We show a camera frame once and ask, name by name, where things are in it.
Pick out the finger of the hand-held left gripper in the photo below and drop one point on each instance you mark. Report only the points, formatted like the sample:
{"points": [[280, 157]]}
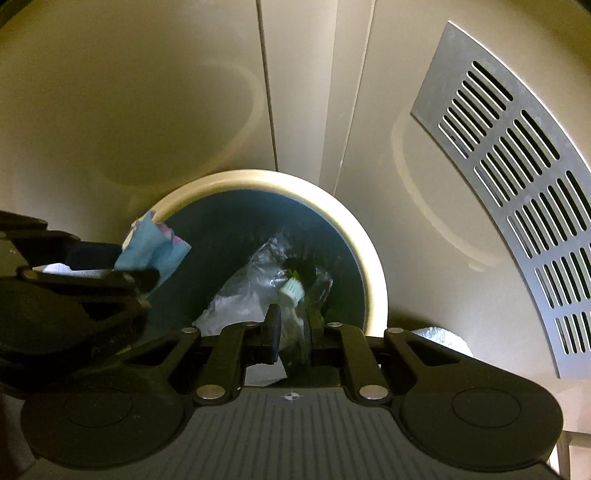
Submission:
{"points": [[92, 284], [41, 244]]}

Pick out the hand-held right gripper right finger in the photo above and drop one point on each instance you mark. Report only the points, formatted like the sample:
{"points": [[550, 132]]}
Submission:
{"points": [[310, 339]]}

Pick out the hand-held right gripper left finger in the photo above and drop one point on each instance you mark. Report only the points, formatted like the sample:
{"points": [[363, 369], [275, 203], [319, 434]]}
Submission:
{"points": [[273, 332]]}

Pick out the blue wrapper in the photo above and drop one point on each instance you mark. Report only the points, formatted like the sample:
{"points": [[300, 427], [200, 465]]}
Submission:
{"points": [[147, 249]]}

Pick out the plastic wrappers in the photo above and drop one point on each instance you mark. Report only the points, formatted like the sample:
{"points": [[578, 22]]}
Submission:
{"points": [[263, 263]]}

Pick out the blue bin cream rim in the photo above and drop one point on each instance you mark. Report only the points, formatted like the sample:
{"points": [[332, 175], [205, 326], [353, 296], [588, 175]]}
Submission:
{"points": [[323, 203]]}

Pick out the white plastic bag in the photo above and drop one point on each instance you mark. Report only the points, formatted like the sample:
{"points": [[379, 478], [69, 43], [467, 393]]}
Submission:
{"points": [[438, 339]]}

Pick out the beige cabinet door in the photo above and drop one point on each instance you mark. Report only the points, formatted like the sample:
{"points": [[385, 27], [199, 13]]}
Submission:
{"points": [[115, 92], [392, 69]]}

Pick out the beige cabinet corner panel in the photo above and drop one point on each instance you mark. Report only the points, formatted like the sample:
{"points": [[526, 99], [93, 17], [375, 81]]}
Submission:
{"points": [[314, 92]]}

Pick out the metal cabinet vent grille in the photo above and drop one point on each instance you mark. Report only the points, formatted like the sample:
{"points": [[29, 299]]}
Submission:
{"points": [[443, 69]]}

